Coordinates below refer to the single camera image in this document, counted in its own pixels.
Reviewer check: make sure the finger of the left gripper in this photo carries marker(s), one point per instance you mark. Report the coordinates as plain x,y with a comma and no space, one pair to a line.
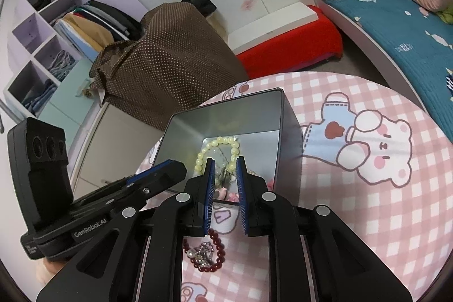
166,178

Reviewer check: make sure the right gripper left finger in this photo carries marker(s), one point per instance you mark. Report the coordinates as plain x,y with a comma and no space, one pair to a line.
138,255

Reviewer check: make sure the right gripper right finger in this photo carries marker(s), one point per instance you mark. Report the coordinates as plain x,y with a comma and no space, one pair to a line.
314,255

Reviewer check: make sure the person's left hand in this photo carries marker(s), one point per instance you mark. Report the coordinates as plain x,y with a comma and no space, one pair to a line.
46,270

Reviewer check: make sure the beige cabinet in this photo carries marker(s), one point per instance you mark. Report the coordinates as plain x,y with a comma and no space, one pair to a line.
110,146

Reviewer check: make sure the pink checkered bear tablecloth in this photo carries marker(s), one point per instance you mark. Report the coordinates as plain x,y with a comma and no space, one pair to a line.
379,162

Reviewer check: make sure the dark metal tin box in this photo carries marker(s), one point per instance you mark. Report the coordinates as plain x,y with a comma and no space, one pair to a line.
261,127

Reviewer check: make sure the brown polka dot bag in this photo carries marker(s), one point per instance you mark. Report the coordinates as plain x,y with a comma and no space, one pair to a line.
177,64

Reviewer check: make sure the hanging clothes stack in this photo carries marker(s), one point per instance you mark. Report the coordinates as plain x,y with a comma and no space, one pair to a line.
92,26

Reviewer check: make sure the red mat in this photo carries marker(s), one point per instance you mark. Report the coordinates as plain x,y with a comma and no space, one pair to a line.
294,50

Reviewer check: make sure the teal bed sheet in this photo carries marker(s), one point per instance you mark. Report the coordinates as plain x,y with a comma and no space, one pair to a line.
418,41

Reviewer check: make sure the black camera module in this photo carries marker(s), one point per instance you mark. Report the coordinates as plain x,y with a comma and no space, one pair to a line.
38,161

